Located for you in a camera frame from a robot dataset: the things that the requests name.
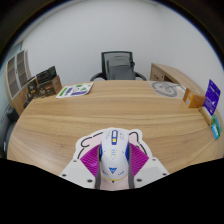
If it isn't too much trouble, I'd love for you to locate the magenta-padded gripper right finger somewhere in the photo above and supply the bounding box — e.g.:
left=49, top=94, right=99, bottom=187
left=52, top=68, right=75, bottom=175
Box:
left=127, top=143, right=171, bottom=190

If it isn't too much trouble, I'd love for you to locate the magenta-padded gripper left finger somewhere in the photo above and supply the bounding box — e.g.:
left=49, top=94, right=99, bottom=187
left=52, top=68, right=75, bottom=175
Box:
left=59, top=147, right=102, bottom=190

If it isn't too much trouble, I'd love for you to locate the white and blue computer mouse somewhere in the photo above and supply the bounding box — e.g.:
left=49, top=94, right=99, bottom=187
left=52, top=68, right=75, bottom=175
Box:
left=98, top=127, right=132, bottom=183

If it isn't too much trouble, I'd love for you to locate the white and green leaflet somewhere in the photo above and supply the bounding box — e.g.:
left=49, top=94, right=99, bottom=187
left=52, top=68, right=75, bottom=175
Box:
left=55, top=82, right=95, bottom=100

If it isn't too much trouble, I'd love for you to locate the orange-brown wooden box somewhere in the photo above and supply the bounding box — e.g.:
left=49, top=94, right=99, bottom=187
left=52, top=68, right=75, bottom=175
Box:
left=182, top=87, right=207, bottom=109

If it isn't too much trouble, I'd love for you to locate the green and teal packet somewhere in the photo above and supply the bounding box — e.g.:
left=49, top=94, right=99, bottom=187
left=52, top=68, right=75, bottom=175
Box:
left=213, top=113, right=223, bottom=134

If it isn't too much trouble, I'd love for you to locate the dark brown cardboard box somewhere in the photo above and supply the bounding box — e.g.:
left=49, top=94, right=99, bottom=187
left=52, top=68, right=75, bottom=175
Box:
left=36, top=75, right=63, bottom=98

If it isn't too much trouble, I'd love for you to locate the purple standing pouch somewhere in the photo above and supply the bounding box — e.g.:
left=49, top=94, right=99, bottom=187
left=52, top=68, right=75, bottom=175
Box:
left=203, top=79, right=222, bottom=117

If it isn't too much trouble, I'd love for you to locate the black cardboard box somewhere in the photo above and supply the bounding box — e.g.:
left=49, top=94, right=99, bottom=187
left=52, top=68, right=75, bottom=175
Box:
left=35, top=65, right=58, bottom=84

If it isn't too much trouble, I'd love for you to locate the black mesh office chair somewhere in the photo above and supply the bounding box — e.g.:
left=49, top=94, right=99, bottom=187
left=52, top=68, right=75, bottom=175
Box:
left=89, top=50, right=148, bottom=82

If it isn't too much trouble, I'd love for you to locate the wooden shelf unit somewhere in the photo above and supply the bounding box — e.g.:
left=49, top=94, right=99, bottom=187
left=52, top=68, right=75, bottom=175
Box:
left=3, top=49, right=32, bottom=116

